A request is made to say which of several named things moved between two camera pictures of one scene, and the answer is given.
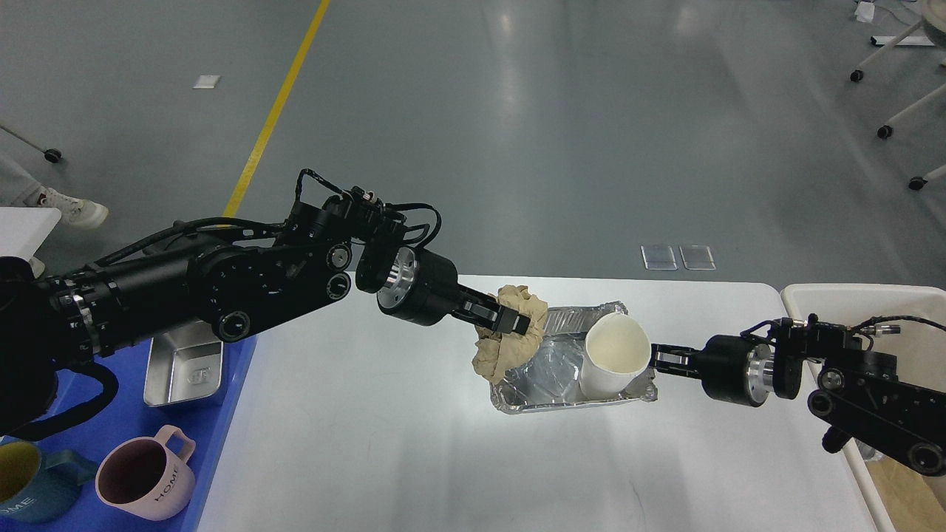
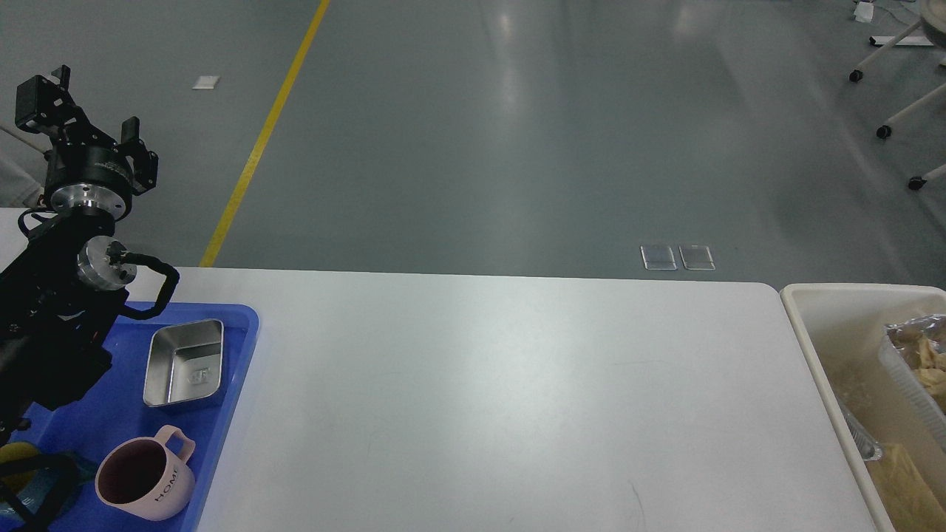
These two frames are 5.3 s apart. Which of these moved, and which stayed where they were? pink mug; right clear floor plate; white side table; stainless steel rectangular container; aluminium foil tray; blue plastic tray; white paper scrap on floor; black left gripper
Moved: aluminium foil tray; black left gripper
Stayed: blue plastic tray; white side table; right clear floor plate; white paper scrap on floor; pink mug; stainless steel rectangular container
